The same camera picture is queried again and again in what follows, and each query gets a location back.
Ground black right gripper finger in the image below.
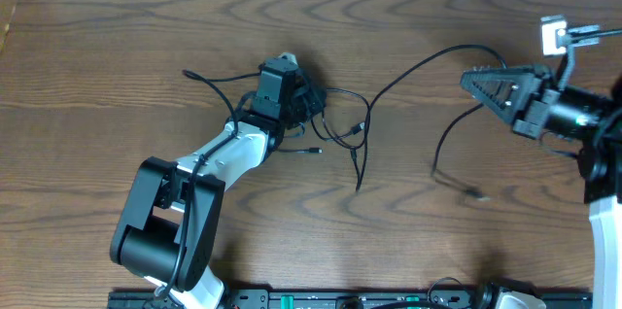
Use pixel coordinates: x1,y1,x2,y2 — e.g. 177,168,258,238
460,66,535,93
465,86,528,124

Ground black USB cable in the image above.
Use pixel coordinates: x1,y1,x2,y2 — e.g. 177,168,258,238
349,44,509,192
276,86,373,155

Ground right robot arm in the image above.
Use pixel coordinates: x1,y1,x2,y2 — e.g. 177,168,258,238
461,65,621,308

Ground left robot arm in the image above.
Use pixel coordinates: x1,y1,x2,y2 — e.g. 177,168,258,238
110,52,326,308

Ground left camera cable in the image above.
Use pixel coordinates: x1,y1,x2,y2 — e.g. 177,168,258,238
155,69,263,300

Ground camera cable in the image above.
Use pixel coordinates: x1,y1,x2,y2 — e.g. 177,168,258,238
580,27,622,39
155,69,263,300

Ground right camera cable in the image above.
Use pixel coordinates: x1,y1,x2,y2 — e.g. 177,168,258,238
580,27,622,39

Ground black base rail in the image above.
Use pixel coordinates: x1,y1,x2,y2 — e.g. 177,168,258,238
106,282,594,309

